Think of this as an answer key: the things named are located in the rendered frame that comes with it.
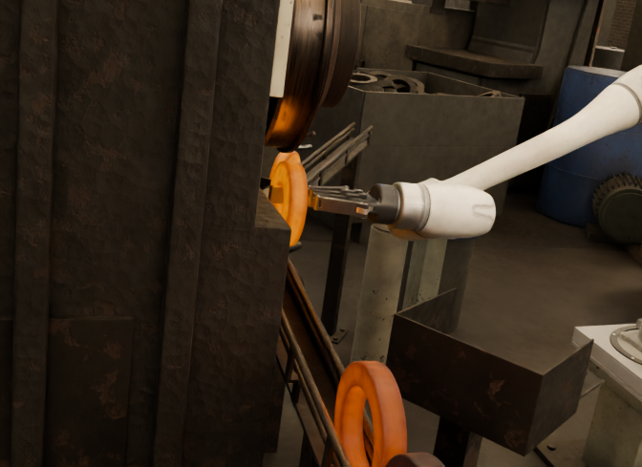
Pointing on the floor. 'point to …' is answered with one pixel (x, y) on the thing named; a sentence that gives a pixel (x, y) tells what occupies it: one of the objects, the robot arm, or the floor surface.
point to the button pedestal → (424, 270)
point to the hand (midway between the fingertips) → (288, 195)
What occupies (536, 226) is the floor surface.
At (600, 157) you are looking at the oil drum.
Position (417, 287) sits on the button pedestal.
